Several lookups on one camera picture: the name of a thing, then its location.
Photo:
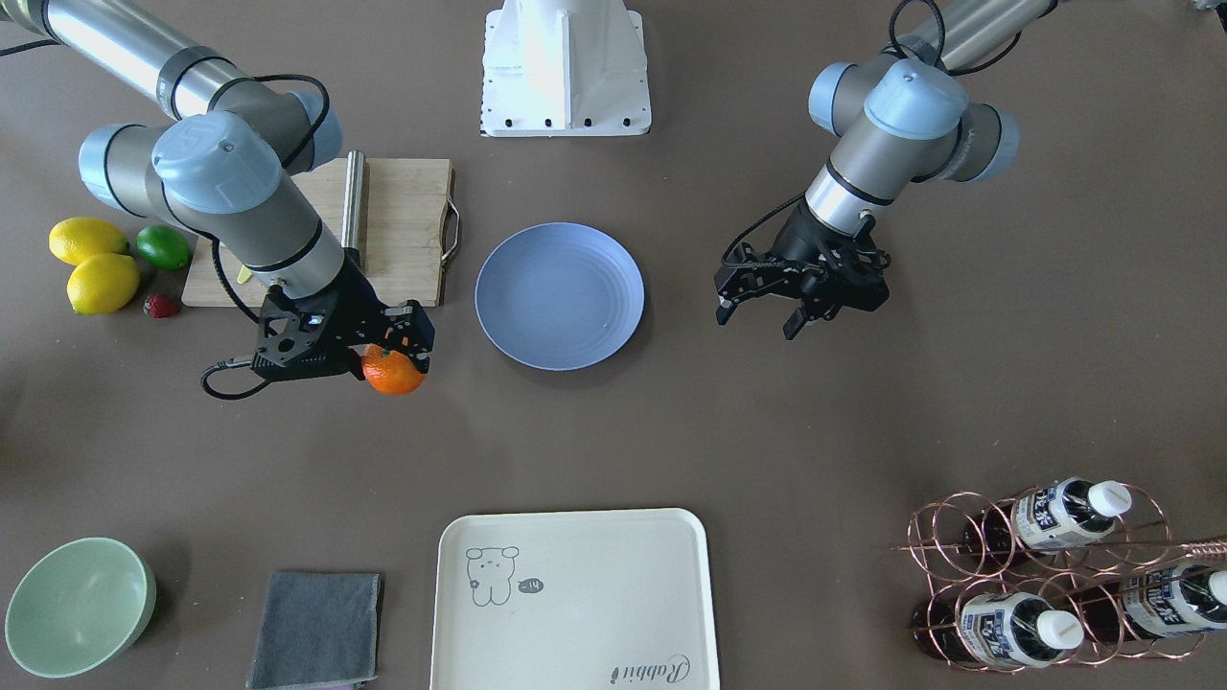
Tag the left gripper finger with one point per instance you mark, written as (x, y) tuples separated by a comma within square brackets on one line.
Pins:
[(726, 308), (796, 322)]

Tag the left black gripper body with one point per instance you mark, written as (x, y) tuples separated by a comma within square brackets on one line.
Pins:
[(795, 248)]

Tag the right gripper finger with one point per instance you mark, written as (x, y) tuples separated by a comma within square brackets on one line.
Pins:
[(420, 347)]

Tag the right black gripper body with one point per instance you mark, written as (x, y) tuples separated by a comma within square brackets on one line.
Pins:
[(362, 304)]

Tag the orange fruit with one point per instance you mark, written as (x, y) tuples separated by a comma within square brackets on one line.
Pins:
[(390, 372)]

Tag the blue plate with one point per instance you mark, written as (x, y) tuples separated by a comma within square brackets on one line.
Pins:
[(559, 296)]

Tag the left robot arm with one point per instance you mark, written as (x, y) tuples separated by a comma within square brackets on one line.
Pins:
[(901, 118)]

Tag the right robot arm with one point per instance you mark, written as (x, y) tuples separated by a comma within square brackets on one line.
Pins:
[(224, 169)]

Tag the wooden cutting board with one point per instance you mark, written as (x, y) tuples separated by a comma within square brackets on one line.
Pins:
[(406, 222)]

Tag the steel muddler black tip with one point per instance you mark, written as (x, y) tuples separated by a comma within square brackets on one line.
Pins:
[(352, 216)]

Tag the red strawberry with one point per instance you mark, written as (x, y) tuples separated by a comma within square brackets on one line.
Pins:
[(160, 306)]

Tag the green lime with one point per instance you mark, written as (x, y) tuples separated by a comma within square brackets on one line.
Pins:
[(163, 247)]

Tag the yellow lemon lower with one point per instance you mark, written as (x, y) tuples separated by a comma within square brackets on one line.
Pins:
[(103, 283)]

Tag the yellow lemon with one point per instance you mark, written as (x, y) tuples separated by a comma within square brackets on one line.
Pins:
[(103, 283), (75, 240)]

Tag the grey folded cloth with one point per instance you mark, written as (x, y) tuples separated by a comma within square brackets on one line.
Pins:
[(318, 631)]

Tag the yellow lemon upper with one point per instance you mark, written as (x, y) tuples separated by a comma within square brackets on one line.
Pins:
[(75, 240)]

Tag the cream rabbit tray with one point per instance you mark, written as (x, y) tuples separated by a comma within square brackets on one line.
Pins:
[(617, 599)]

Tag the tea bottle top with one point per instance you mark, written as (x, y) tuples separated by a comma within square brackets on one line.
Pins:
[(1070, 513)]

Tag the tea bottle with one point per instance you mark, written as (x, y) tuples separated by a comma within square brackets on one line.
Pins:
[(997, 632), (1070, 513)]

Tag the tea bottle front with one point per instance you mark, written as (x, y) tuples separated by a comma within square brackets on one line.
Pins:
[(997, 632)]

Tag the green bowl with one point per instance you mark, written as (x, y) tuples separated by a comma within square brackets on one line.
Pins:
[(78, 607)]

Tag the tea bottle side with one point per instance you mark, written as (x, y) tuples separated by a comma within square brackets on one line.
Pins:
[(1180, 600)]

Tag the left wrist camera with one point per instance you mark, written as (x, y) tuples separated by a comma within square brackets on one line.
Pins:
[(853, 278)]

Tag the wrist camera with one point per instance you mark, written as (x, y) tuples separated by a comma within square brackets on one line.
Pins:
[(853, 278), (304, 338)]

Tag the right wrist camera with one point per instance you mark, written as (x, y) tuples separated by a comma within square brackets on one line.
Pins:
[(304, 338)]

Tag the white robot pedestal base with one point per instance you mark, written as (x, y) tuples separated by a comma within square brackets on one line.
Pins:
[(564, 69)]

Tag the copper wire bottle rack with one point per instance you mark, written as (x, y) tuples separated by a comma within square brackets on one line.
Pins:
[(1076, 572)]

